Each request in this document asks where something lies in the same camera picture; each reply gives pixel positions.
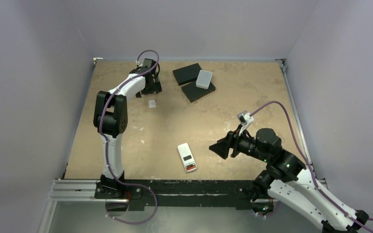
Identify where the white plastic box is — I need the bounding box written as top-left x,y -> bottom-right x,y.
195,70 -> 213,89

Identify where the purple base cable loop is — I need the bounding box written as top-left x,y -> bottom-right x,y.
105,183 -> 158,226

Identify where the white remote control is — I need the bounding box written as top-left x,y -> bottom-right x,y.
177,143 -> 198,173

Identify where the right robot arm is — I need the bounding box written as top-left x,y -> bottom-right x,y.
209,128 -> 369,233

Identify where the black base bar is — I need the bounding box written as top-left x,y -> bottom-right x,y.
94,176 -> 275,215

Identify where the black box rear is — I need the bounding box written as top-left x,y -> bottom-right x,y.
172,63 -> 202,86

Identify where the white battery cover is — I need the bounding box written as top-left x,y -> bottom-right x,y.
148,100 -> 156,108

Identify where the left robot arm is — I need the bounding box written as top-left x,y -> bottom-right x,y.
93,58 -> 162,199

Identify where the black box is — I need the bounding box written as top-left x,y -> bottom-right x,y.
181,82 -> 216,102
172,63 -> 202,86

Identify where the black box front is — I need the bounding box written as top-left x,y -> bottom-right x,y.
181,82 -> 216,102

